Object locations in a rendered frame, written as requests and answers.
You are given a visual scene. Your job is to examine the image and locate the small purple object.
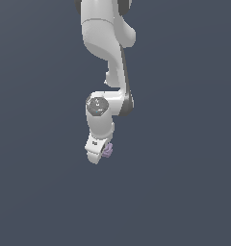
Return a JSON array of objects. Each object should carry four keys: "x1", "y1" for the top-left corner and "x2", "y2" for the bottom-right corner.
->
[{"x1": 101, "y1": 142, "x2": 115, "y2": 159}]

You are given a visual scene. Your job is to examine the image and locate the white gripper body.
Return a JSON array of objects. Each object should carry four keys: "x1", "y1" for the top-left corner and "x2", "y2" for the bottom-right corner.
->
[{"x1": 84, "y1": 133, "x2": 114, "y2": 165}]

